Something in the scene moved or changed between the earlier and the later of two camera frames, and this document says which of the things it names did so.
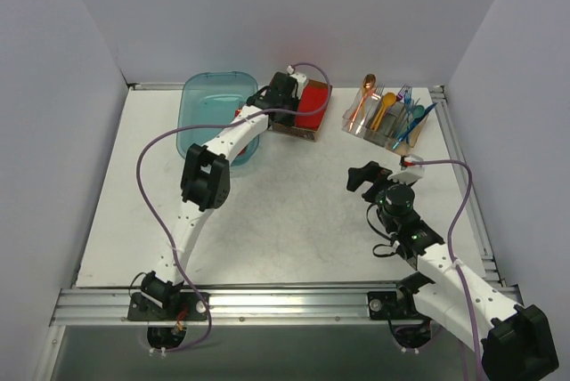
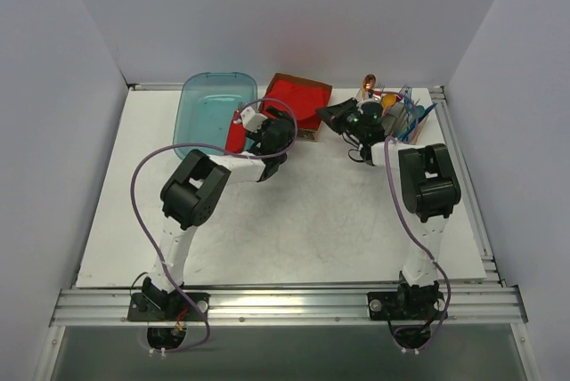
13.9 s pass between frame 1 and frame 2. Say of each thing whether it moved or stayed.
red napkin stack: stayed
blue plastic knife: stayed
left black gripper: moved
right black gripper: moved
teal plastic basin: stayed
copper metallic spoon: stayed
